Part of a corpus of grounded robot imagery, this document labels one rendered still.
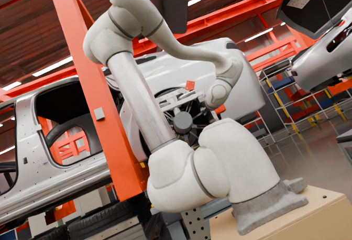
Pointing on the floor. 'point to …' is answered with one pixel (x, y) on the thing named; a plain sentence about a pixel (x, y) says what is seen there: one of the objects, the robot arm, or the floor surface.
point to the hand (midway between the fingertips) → (207, 111)
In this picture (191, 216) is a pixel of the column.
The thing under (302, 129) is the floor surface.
